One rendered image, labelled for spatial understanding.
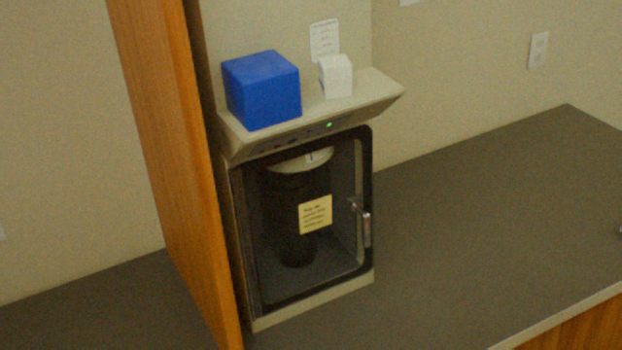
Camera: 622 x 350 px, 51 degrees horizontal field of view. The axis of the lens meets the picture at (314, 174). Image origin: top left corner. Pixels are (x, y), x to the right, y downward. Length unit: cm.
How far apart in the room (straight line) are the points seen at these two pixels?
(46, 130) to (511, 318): 112
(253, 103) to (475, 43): 111
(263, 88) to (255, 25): 13
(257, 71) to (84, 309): 84
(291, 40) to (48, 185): 74
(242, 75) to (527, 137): 130
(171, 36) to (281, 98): 21
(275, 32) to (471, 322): 78
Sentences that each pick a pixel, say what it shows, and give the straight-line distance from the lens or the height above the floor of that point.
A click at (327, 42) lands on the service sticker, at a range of 119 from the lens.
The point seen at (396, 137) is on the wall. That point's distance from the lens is 199.
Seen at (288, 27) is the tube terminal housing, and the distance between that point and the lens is 115.
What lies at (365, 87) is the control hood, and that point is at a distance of 118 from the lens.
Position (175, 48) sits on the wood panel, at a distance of 98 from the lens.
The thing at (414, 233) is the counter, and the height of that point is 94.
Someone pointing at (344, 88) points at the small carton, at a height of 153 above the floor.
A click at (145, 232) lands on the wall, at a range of 177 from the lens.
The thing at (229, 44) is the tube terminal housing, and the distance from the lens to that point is 111.
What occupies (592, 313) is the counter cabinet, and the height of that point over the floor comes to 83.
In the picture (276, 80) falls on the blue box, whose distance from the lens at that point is 104.
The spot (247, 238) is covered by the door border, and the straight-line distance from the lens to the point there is 130.
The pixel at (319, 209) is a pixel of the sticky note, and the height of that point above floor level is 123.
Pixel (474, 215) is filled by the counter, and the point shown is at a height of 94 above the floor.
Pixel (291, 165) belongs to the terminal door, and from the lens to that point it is 126.
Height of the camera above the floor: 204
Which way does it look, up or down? 34 degrees down
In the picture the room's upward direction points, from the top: 4 degrees counter-clockwise
